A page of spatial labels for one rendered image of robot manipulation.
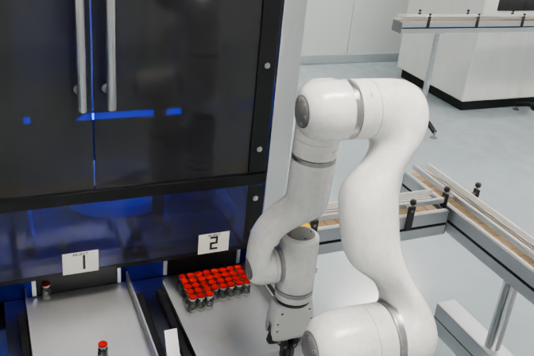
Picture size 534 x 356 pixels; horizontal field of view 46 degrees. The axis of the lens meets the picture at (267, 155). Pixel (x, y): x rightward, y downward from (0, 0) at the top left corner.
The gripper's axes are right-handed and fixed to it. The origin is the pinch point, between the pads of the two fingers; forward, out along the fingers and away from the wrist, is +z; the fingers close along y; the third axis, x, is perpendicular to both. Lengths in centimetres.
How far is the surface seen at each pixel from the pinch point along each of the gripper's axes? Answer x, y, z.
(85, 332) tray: -24.6, 41.6, 3.3
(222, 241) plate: -33.3, 4.4, -10.8
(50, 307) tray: -36, 48, 3
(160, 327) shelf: -21.4, 24.2, 3.6
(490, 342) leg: -19, -86, 34
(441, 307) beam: -42, -85, 36
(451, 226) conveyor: -43, -82, 3
